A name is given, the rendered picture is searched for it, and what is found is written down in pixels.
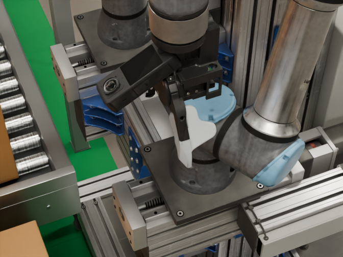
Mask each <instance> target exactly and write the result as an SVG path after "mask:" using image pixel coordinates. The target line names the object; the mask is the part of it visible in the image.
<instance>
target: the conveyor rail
mask: <svg viewBox="0 0 343 257"><path fill-rule="evenodd" d="M0 41H1V43H2V45H3V48H5V54H6V57H7V59H8V60H9V63H10V64H11V66H12V67H11V69H12V72H13V74H14V76H15V78H16V80H17V81H18V87H19V89H20V92H21V94H22V95H23V98H24V99H25V101H26V102H25V104H26V107H27V110H28V112H29V113H30V115H31V117H32V118H33V120H32V122H33V125H34V127H35V130H36V132H37V133H38V136H40V142H41V145H42V147H43V150H44V152H45V153H46V156H47V157H48V159H49V160H48V162H49V165H50V167H51V170H52V171H55V170H58V169H61V168H64V167H68V166H71V165H72V164H71V161H70V159H69V157H68V154H67V152H66V150H65V147H64V145H63V143H62V140H61V138H60V135H59V133H58V131H57V128H56V126H55V124H54V121H53V119H52V116H51V114H50V112H49V110H48V107H47V105H46V102H45V100H44V98H43V95H42V93H41V91H40V88H39V86H38V83H37V81H36V79H35V76H34V74H33V72H32V69H31V67H30V65H29V62H28V60H27V57H26V55H25V53H24V51H23V48H22V46H21V43H20V41H19V38H18V36H17V33H16V31H15V29H14V26H13V24H12V22H11V19H10V17H9V15H8V12H7V10H6V7H5V5H4V3H3V0H0Z"/></svg>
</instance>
